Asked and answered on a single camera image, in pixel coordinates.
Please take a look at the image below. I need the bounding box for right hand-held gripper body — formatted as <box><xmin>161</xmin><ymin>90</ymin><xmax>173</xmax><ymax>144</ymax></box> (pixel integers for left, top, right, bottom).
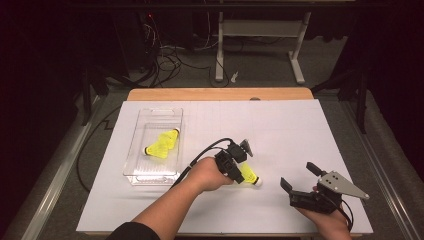
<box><xmin>288</xmin><ymin>170</ymin><xmax>370</xmax><ymax>215</ymax></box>

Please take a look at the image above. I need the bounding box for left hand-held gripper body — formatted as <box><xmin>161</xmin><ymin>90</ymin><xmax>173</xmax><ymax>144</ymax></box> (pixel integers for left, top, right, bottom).
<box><xmin>214</xmin><ymin>138</ymin><xmax>254</xmax><ymax>178</ymax></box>

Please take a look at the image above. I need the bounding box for black floor cable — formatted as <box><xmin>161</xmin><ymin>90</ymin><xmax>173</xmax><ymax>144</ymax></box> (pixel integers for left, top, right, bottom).
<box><xmin>75</xmin><ymin>105</ymin><xmax>123</xmax><ymax>193</ymax></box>

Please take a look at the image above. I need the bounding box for clear plastic bin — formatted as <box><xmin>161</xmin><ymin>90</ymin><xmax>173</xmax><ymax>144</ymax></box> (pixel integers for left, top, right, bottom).
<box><xmin>122</xmin><ymin>107</ymin><xmax>184</xmax><ymax>186</ymax></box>

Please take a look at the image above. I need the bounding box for right hand-held gripper cable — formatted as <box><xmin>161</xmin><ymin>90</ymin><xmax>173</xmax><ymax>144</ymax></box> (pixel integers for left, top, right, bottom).
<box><xmin>336</xmin><ymin>198</ymin><xmax>355</xmax><ymax>232</ymax></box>

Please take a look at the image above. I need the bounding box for dark equipment box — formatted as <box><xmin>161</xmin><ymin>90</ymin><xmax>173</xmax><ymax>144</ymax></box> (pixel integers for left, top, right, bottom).
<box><xmin>111</xmin><ymin>11</ymin><xmax>161</xmax><ymax>73</ymax></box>

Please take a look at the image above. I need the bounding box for person's left hand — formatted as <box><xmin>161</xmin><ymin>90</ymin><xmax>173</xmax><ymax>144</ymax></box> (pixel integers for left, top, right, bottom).
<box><xmin>186</xmin><ymin>156</ymin><xmax>235</xmax><ymax>194</ymax></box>

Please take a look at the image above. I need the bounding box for hand-held gripper cable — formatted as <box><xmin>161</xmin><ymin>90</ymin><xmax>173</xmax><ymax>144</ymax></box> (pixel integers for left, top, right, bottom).
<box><xmin>170</xmin><ymin>137</ymin><xmax>234</xmax><ymax>190</ymax></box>
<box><xmin>336</xmin><ymin>198</ymin><xmax>355</xmax><ymax>232</ymax></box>

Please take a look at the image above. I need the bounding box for yellow shuttlecock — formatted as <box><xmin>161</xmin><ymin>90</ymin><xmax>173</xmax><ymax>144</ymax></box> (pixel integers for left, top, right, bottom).
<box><xmin>158</xmin><ymin>127</ymin><xmax>181</xmax><ymax>150</ymax></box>
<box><xmin>143</xmin><ymin>141</ymin><xmax>170</xmax><ymax>160</ymax></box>
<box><xmin>238</xmin><ymin>162</ymin><xmax>263</xmax><ymax>188</ymax></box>

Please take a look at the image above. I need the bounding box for pale metal desk frame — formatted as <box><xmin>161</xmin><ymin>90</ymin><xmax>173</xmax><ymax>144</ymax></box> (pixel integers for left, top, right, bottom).
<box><xmin>214</xmin><ymin>11</ymin><xmax>313</xmax><ymax>85</ymax></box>

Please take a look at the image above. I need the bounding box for person's right hand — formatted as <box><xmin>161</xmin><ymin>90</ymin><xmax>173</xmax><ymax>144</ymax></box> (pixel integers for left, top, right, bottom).
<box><xmin>296</xmin><ymin>206</ymin><xmax>353</xmax><ymax>240</ymax></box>

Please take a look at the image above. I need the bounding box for black sleeve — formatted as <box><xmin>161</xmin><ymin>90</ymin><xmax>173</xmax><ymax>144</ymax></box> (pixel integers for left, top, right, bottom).
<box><xmin>105</xmin><ymin>221</ymin><xmax>162</xmax><ymax>240</ymax></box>

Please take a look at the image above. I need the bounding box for left hand-held gripper cable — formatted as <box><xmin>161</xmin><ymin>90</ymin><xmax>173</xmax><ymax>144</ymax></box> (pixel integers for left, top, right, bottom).
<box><xmin>170</xmin><ymin>137</ymin><xmax>234</xmax><ymax>190</ymax></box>

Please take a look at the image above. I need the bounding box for black metal stand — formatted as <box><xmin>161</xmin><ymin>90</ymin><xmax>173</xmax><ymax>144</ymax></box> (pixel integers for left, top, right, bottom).
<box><xmin>80</xmin><ymin>64</ymin><xmax>134</xmax><ymax>127</ymax></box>
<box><xmin>311</xmin><ymin>64</ymin><xmax>372</xmax><ymax>135</ymax></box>

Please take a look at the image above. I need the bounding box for bundle of floor cables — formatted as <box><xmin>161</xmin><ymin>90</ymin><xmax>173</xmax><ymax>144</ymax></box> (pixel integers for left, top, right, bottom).
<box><xmin>143</xmin><ymin>14</ymin><xmax>231</xmax><ymax>88</ymax></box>

